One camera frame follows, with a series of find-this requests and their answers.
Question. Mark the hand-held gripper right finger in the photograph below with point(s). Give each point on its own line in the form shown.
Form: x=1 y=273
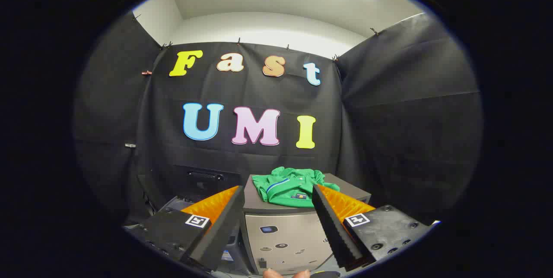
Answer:
x=332 y=226

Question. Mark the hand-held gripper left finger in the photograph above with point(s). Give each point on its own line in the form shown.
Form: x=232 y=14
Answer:
x=224 y=226

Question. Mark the grey washing machine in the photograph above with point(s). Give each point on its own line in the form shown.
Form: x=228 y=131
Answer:
x=173 y=204

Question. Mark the green shirt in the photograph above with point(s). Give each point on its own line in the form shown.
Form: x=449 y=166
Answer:
x=285 y=187

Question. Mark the grey metal cabinet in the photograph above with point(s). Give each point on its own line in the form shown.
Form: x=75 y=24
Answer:
x=285 y=235

